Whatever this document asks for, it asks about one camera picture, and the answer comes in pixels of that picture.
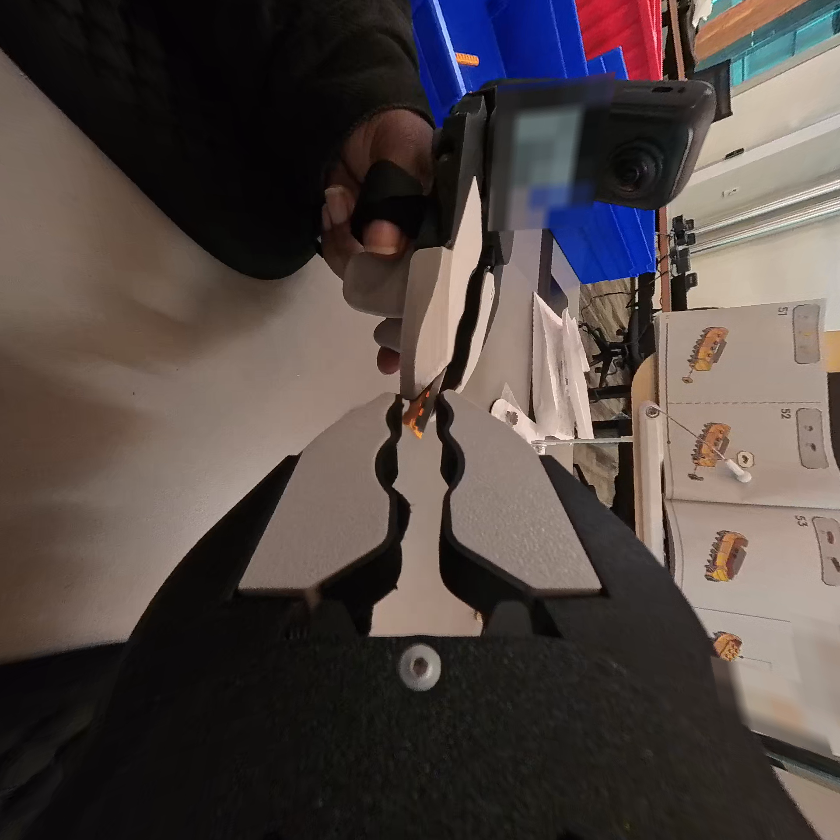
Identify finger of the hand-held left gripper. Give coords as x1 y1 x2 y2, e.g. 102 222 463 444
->
398 176 488 403
449 252 505 396

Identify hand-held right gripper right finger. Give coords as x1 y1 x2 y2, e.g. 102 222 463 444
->
435 390 605 599

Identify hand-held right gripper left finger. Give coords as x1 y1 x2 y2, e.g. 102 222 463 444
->
236 392 411 598

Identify orange studded lego plate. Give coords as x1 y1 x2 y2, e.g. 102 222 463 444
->
402 387 435 439

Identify lego instruction booklet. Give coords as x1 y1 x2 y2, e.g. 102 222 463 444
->
655 298 840 667

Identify person's left hand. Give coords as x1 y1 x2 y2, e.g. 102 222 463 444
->
319 108 437 280

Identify black mounted devices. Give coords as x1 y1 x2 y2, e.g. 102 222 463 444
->
668 215 698 309

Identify black office chair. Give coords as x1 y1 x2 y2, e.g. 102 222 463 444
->
587 322 632 403

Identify red storage bin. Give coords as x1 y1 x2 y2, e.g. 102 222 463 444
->
576 0 665 67

